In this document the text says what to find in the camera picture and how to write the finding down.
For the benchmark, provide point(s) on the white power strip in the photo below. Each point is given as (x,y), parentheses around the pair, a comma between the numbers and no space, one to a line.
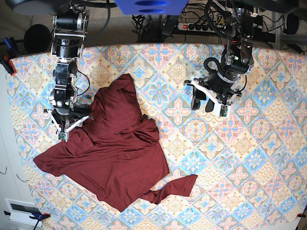
(194,27)

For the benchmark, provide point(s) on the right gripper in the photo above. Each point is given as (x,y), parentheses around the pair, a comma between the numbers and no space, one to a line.
(66,119)

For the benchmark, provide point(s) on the dark red t-shirt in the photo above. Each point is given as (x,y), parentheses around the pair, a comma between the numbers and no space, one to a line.
(116,154)

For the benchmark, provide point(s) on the patterned tablecloth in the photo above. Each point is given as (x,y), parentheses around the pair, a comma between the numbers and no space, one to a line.
(251,166)

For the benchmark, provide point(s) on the black round object right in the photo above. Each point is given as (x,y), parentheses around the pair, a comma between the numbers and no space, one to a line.
(291,24)

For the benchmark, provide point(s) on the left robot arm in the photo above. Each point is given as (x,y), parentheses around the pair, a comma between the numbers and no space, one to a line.
(236,59)

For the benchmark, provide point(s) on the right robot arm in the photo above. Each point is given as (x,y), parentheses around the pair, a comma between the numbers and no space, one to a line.
(70,22)

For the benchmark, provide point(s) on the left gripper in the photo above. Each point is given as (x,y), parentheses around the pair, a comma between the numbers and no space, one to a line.
(216,90)

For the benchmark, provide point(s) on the white wall outlet box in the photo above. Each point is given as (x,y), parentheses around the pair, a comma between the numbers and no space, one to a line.
(21,211)

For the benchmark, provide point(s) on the blue clamp lower left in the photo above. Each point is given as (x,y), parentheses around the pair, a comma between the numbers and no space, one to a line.
(36,216)

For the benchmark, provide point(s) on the orange clamp lower right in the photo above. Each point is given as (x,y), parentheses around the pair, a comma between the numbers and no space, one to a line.
(301,215)

